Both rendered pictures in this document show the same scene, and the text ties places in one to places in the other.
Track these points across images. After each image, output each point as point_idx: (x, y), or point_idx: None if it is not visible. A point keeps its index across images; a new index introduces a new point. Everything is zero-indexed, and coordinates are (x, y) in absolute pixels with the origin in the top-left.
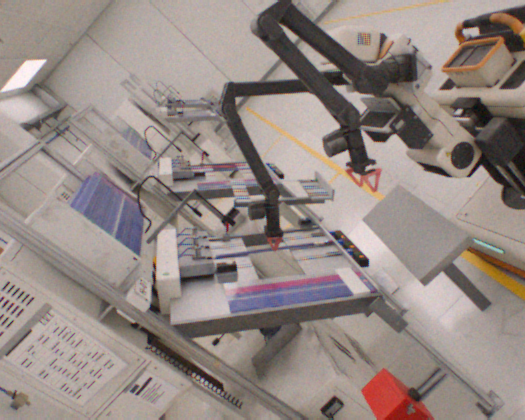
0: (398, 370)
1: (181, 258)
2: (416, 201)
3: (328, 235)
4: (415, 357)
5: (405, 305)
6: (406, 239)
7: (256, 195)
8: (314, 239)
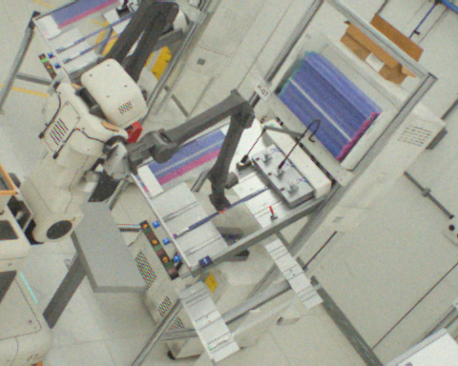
0: (136, 326)
1: (280, 153)
2: (85, 247)
3: (176, 243)
4: (119, 325)
5: None
6: (103, 225)
7: None
8: (191, 242)
